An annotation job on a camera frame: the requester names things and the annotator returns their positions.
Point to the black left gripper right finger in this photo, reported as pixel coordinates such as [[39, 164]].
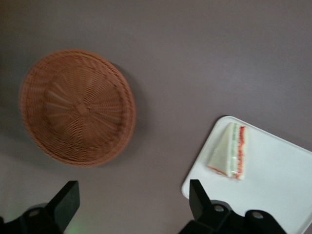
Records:
[[200, 202]]

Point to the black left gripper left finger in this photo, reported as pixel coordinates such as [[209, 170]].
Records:
[[65, 202]]

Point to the triangular sandwich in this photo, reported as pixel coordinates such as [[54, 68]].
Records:
[[231, 151]]

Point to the beige plastic serving tray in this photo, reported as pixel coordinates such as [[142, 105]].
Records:
[[273, 175]]

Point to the round brown wicker basket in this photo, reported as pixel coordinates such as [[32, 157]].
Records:
[[78, 107]]

